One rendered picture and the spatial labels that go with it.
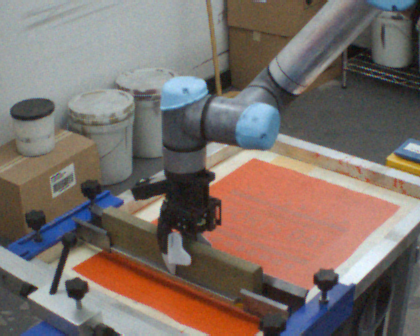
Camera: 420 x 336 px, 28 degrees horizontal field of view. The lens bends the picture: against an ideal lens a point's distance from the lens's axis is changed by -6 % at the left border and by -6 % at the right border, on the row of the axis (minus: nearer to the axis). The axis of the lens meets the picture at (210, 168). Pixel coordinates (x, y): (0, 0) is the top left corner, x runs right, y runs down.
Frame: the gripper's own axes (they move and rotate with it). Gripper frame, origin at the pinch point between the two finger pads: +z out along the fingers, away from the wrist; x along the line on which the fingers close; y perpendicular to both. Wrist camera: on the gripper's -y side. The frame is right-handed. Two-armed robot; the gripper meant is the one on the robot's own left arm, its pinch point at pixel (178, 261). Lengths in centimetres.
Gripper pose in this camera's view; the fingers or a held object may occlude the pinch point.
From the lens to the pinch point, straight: 160.4
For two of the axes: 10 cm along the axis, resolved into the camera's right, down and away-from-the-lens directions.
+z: 0.0, 8.9, 4.6
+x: 6.2, -3.6, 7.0
